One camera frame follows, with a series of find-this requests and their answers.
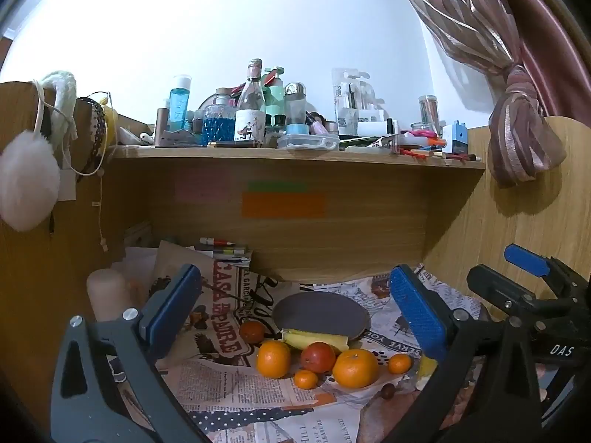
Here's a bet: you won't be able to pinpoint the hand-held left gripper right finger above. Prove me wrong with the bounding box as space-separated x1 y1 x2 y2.
383 264 543 443

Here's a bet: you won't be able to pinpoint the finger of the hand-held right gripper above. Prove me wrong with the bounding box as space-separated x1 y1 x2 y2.
466 264 540 320
504 244 575 287

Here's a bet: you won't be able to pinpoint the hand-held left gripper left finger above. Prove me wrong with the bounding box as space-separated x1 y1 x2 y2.
50 264 211 443

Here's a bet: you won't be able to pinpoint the short yellow corn piece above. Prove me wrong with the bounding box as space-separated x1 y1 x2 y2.
417 355 438 391

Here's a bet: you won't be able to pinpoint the large orange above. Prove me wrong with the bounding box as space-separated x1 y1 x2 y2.
332 348 380 388

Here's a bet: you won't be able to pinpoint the small red tomato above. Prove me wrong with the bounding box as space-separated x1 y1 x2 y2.
240 320 266 344

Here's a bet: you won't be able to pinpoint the grey round plate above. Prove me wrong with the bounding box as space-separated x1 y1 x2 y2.
272 292 371 339

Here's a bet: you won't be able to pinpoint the yellow banana piece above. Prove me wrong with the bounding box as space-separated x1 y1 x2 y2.
281 329 352 350

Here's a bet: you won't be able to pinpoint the red apple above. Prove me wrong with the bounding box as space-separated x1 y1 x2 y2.
301 341 336 374

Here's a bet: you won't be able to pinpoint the medium orange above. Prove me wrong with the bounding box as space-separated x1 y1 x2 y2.
256 340 291 379

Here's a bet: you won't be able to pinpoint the brown paper bag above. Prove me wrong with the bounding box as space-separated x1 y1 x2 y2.
152 240 218 296

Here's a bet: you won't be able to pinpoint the white papers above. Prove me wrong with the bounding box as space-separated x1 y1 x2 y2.
111 247 160 287

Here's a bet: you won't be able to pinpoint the wooden desk shelf unit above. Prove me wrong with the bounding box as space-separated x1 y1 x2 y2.
0 80 591 333

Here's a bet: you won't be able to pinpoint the pink sticky note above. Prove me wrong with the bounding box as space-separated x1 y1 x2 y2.
174 178 247 201

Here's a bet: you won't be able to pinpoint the blue pencil sharpener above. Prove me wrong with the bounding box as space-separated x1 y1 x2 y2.
445 120 468 155

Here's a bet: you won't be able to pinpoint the orange sticky note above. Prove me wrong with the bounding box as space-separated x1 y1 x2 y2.
242 192 326 219

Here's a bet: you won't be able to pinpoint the newspaper print cloth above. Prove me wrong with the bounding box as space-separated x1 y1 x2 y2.
106 263 483 443

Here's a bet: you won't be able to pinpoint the pile of colored pens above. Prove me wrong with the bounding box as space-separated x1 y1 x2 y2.
399 130 450 161

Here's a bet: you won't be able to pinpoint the green sticky note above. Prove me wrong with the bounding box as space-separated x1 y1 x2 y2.
248 181 307 193

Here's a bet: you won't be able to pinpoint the white card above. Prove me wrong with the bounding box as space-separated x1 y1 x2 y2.
59 171 77 201

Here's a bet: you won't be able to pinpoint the glass jar of sticks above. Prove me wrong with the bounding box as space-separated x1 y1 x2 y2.
419 95 441 137

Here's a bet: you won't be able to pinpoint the brown tube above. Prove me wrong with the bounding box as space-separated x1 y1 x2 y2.
154 107 168 147

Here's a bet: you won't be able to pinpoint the glass bottle of blue beads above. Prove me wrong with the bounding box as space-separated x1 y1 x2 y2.
202 95 237 145

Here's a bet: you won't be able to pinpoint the white fluffy pompom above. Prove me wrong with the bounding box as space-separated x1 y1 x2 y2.
0 70 78 232

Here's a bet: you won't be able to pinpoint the white box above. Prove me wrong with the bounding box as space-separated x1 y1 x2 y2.
356 120 387 138

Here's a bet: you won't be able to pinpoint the yellow hair accessory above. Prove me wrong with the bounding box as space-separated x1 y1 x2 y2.
104 104 120 146

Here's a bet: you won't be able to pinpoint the glass bottle with white label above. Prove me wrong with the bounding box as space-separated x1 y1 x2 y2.
235 58 267 144

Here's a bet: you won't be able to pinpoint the dotted headband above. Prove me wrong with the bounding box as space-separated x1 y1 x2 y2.
76 96 108 169

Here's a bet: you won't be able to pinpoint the blue liquid bottle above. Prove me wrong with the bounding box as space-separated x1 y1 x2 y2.
168 75 192 132

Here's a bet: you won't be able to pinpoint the clear plastic box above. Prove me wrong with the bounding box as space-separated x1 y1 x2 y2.
277 133 340 151

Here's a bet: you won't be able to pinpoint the clear blister packages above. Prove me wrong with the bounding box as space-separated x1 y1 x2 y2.
331 68 384 137

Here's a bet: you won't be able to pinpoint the silver capped bottle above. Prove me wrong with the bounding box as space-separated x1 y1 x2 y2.
284 82 308 127

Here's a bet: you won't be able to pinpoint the green pump bottle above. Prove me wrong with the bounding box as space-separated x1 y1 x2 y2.
261 67 286 127

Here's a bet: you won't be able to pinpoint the pink striped curtain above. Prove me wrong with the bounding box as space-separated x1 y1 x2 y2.
388 0 591 190

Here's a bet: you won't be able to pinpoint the white cable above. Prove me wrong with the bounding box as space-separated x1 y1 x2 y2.
90 145 109 252

